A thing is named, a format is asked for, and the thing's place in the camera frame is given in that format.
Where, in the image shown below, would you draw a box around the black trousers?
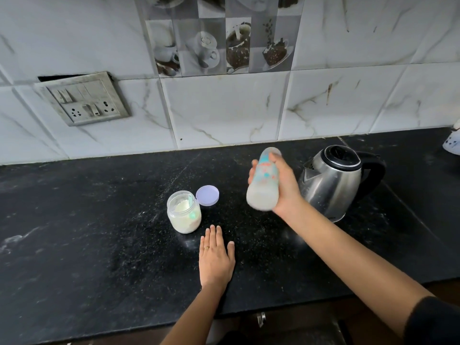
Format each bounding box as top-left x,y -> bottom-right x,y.
217,331 -> 252,345

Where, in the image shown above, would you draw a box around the person's left forearm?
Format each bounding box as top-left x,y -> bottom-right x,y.
161,285 -> 226,345

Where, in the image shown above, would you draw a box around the clear printed baby bottle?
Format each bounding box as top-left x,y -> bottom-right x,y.
246,161 -> 280,212

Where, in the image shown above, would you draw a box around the person's right hand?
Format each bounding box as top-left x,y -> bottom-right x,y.
248,152 -> 304,219

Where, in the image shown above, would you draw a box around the steel electric kettle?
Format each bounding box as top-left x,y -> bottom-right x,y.
297,144 -> 386,224

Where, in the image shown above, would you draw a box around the grey wall switch socket panel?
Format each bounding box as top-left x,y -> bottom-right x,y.
34,71 -> 131,127

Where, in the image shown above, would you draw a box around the white appliance at right edge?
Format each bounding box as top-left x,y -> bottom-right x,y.
442,120 -> 460,156

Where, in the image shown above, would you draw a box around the clear milk powder jar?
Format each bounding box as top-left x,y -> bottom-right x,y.
166,190 -> 202,234

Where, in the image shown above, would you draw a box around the dark wooden base cabinet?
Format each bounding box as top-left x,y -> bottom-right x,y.
43,278 -> 460,345

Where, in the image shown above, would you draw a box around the lilac round jar lid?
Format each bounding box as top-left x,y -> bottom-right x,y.
195,185 -> 220,207

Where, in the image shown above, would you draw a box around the person's right forearm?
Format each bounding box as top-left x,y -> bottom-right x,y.
286,202 -> 434,336

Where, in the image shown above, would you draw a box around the person's left hand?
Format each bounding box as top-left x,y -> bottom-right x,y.
198,224 -> 236,290

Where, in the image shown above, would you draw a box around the blue measuring spoon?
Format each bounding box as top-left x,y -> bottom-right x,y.
188,194 -> 201,220

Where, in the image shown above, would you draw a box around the black shirt sleeve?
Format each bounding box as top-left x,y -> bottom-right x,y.
403,296 -> 460,345

